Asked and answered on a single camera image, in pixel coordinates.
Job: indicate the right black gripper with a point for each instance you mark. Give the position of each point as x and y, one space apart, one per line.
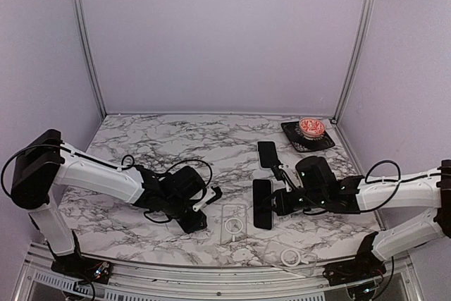
282 207

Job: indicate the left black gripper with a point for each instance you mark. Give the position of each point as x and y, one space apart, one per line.
192 225

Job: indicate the pink smartphone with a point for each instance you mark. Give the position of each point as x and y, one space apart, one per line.
267 154

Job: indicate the clear magsafe phone case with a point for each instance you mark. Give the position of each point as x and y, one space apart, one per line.
289 258

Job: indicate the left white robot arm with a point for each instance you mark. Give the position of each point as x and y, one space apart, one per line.
49 161

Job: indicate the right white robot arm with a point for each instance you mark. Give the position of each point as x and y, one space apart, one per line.
314 186

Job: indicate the black patterned tray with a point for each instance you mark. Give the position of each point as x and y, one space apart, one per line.
303 144

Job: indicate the red patterned bowl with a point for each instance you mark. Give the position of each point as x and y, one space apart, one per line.
311 127

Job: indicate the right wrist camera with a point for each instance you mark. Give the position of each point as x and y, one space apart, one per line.
288 175

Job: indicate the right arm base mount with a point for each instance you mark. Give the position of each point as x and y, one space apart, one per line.
363 266

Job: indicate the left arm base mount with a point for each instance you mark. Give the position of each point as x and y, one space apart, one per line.
77 265

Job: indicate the front aluminium rail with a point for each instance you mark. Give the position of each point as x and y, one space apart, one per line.
140 281

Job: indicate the right aluminium frame post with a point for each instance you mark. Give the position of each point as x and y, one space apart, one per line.
362 31

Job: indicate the aluminium frame post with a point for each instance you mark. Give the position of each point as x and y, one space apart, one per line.
88 57
362 31

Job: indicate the left aluminium frame post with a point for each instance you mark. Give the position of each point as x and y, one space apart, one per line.
88 57

